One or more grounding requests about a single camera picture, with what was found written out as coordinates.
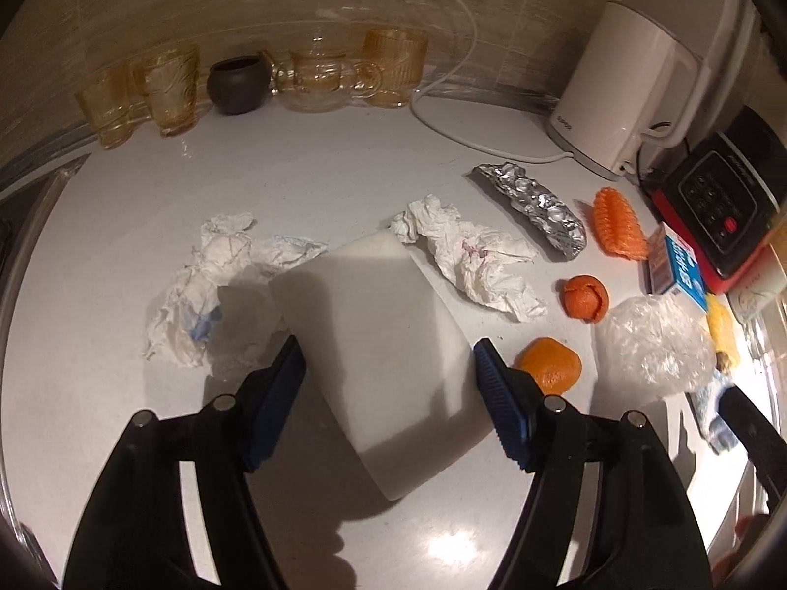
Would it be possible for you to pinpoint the floral paper cup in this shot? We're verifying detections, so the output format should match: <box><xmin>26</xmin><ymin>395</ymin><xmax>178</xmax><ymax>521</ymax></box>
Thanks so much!
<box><xmin>728</xmin><ymin>246</ymin><xmax>787</xmax><ymax>324</ymax></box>

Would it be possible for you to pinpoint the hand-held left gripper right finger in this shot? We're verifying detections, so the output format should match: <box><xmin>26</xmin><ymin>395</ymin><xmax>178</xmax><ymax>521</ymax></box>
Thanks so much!
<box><xmin>472</xmin><ymin>337</ymin><xmax>715</xmax><ymax>590</ymax></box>

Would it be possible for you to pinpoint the black power cable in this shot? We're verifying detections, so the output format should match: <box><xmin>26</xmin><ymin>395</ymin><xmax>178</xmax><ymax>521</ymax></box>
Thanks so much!
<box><xmin>635</xmin><ymin>121</ymin><xmax>677</xmax><ymax>201</ymax></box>

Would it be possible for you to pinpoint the amber glass tumbler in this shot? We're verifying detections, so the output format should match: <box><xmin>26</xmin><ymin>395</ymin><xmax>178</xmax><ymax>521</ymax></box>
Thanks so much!
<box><xmin>75</xmin><ymin>64</ymin><xmax>135</xmax><ymax>149</ymax></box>
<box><xmin>132</xmin><ymin>43</ymin><xmax>201</xmax><ymax>137</ymax></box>
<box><xmin>360</xmin><ymin>29</ymin><xmax>429</xmax><ymax>107</ymax></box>

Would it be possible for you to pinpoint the orange foam fruit net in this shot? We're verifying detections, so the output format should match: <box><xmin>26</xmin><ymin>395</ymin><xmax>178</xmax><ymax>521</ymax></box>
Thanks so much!
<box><xmin>592</xmin><ymin>187</ymin><xmax>649</xmax><ymax>259</ymax></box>

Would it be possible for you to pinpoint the crumpled clear plastic wrap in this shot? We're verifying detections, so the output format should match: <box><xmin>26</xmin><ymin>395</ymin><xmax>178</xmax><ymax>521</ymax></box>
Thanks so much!
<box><xmin>593</xmin><ymin>295</ymin><xmax>717</xmax><ymax>397</ymax></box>

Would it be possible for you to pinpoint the yellow foam fruit net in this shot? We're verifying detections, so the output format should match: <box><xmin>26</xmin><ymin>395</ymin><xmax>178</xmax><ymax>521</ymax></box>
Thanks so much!
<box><xmin>704</xmin><ymin>295</ymin><xmax>742</xmax><ymax>370</ymax></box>

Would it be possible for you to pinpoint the black and red soymilk maker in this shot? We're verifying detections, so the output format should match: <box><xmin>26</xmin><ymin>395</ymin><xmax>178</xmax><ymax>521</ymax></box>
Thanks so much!
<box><xmin>652</xmin><ymin>107</ymin><xmax>787</xmax><ymax>296</ymax></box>

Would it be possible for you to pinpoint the crumpled tissue with pink stain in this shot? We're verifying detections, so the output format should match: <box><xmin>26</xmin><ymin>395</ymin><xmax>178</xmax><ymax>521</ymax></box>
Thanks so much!
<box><xmin>390</xmin><ymin>195</ymin><xmax>548</xmax><ymax>322</ymax></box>

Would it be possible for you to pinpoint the white power cable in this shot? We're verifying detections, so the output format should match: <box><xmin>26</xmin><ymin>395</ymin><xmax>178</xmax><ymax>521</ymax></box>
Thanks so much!
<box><xmin>409</xmin><ymin>0</ymin><xmax>575</xmax><ymax>164</ymax></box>

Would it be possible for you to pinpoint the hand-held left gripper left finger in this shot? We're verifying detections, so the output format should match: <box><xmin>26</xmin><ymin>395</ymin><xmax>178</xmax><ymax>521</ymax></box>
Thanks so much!
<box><xmin>61</xmin><ymin>335</ymin><xmax>308</xmax><ymax>590</ymax></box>

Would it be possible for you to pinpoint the crumpled tissue with blue stain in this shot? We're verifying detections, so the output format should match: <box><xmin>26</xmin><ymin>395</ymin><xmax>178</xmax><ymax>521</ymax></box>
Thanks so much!
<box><xmin>143</xmin><ymin>213</ymin><xmax>328</xmax><ymax>370</ymax></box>

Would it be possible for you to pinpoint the dark ceramic cup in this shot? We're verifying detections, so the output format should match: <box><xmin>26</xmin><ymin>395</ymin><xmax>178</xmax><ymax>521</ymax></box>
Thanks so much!
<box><xmin>207</xmin><ymin>57</ymin><xmax>272</xmax><ymax>115</ymax></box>

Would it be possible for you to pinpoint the blue and white milk carton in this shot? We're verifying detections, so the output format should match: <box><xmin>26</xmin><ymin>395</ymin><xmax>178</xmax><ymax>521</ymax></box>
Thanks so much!
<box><xmin>645</xmin><ymin>224</ymin><xmax>708</xmax><ymax>308</ymax></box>

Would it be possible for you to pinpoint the curled orange peel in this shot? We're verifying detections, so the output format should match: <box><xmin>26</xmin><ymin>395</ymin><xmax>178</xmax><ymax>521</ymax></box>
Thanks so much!
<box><xmin>556</xmin><ymin>274</ymin><xmax>609</xmax><ymax>324</ymax></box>

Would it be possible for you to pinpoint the crumpled aluminium foil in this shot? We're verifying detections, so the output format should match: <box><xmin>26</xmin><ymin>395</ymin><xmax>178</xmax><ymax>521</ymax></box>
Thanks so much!
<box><xmin>472</xmin><ymin>161</ymin><xmax>588</xmax><ymax>261</ymax></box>

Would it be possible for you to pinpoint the domed orange peel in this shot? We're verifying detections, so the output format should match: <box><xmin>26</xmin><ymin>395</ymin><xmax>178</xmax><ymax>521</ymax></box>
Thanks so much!
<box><xmin>513</xmin><ymin>337</ymin><xmax>582</xmax><ymax>394</ymax></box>

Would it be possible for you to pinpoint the clear glass teapot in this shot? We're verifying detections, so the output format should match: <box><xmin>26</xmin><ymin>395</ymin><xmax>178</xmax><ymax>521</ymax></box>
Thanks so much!
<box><xmin>271</xmin><ymin>37</ymin><xmax>382</xmax><ymax>113</ymax></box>

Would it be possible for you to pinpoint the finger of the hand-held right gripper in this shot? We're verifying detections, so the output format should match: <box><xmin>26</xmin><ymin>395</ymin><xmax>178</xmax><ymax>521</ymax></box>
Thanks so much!
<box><xmin>692</xmin><ymin>378</ymin><xmax>787</xmax><ymax>517</ymax></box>

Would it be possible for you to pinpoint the white electric kettle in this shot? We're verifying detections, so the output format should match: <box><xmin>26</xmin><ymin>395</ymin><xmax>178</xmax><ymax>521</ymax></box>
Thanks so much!
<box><xmin>544</xmin><ymin>1</ymin><xmax>714</xmax><ymax>182</ymax></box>

